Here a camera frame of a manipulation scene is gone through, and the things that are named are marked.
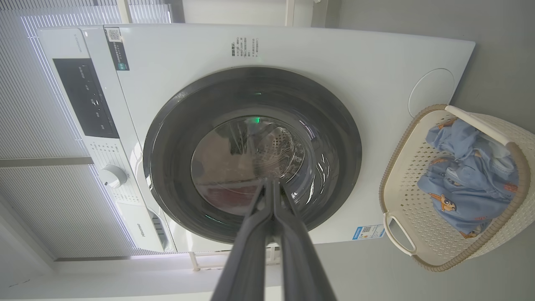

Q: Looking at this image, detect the dark QR code sticker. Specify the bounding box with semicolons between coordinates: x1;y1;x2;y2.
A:
104;27;130;71

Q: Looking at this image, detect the blue energy label sticker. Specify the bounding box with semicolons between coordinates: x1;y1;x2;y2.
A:
352;224;385;241

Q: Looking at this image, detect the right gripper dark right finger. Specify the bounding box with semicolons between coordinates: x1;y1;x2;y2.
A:
273;179;337;301

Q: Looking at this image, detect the black washer control panel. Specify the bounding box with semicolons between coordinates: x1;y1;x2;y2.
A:
53;58;120;139

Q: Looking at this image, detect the dark round glass washer door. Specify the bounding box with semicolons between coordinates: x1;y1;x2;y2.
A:
143;66;362;245

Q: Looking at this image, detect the blue garment with orange prints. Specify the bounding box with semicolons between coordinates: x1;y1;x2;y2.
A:
417;157;520;240

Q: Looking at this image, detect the white detergent drawer front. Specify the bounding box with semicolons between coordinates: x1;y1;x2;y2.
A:
120;201;177;253

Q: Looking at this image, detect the steel perforated washer drum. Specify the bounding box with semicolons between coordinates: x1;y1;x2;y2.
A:
191;116;306;216

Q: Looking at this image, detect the white front-load washing machine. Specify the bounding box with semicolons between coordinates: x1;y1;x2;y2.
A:
37;23;476;254

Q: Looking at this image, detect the white washer control knob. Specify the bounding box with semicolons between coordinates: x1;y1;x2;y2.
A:
99;164;128;189

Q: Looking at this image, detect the cream perforated laundry basket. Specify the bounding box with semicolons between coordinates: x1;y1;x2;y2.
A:
379;104;535;272

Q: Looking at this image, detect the blue garment with cream lining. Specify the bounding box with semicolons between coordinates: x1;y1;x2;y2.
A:
425;118;515;168

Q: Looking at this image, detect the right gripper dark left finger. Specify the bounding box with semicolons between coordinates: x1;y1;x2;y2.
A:
211;179;275;301

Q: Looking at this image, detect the round white filter cover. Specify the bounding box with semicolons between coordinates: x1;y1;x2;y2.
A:
408;68;455;118

